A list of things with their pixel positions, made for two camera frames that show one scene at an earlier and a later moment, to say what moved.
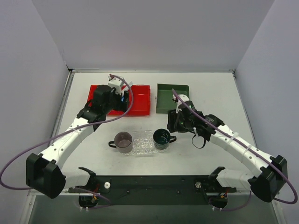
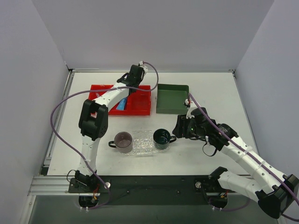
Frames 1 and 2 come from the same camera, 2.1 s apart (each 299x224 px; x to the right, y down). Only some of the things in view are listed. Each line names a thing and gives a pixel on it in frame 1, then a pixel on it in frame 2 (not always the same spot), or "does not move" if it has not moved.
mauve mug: x=123 y=142 does not move
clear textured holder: x=143 y=140 does not move
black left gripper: x=124 y=100 -> x=136 y=72
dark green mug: x=162 y=138 does not move
